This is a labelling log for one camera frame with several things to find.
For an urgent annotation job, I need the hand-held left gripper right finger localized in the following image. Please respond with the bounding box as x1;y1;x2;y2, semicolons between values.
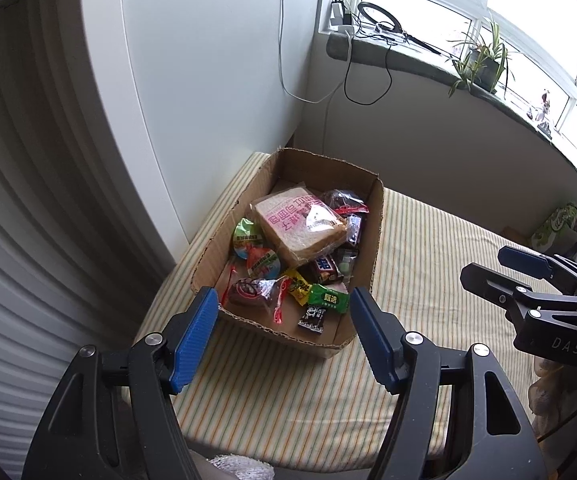
349;286;554;480

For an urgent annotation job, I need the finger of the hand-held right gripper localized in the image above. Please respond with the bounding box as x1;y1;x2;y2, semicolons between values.
460;262;577;321
497;246;577;293

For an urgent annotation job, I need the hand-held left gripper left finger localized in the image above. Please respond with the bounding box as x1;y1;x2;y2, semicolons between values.
21;287;219;480

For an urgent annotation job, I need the green candy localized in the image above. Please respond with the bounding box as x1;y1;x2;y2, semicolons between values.
307;283;350;315

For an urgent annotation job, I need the black candy packet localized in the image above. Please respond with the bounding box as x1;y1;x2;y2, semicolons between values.
297;305;330;335

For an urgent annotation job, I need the red-edged dried fruit packet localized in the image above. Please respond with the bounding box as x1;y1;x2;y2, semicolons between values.
321;189;370;218
226;276;289;326

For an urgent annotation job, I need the small pale candy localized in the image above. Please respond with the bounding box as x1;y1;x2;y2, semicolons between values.
336;250;359;276

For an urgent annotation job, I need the dark chocolate bar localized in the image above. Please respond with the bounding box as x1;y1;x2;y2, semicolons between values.
345;214;364;248
311;255;344;286

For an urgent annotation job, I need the yellow candy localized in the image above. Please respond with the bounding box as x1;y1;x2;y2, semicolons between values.
282;269;314;307

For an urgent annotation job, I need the orange-lid jelly cup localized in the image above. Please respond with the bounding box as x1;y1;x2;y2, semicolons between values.
246;246;282;281

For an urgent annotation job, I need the green-lid jelly cup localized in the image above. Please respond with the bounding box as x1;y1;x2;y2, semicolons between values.
232;217;262;260

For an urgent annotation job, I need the sliced bread packet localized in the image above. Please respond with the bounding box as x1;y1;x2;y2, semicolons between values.
249;186;349;270

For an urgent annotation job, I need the cardboard box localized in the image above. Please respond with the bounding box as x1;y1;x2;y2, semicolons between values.
190;147;385;360

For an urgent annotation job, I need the person's right hand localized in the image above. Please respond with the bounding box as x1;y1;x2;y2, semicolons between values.
529;360;569;416

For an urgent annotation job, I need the person's left hand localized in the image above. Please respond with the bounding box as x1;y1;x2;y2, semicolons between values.
191;455;275;480

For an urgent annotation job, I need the green paper bag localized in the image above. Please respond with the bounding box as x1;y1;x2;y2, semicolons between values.
529;202;577;253

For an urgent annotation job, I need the small white figurine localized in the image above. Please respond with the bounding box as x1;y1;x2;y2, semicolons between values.
529;89;555;137

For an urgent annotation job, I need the white ribbed panel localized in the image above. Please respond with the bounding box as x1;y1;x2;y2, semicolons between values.
0;0;189;466

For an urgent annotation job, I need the potted spider plant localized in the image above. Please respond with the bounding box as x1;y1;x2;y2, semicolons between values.
446;12;519;98

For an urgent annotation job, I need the grey stone window sill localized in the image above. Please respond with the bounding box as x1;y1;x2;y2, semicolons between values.
326;30;577;196

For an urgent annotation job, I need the white wardrobe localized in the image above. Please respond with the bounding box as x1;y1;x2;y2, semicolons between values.
78;0;329;256

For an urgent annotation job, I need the white power strip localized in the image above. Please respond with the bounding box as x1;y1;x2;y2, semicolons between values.
329;0;357;36

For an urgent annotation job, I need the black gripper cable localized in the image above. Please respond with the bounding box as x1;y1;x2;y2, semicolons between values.
536;385;577;446

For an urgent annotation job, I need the black ring light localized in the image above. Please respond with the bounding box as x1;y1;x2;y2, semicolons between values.
357;1;442;56

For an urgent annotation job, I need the white cable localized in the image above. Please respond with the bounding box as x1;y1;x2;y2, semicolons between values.
277;0;354;151

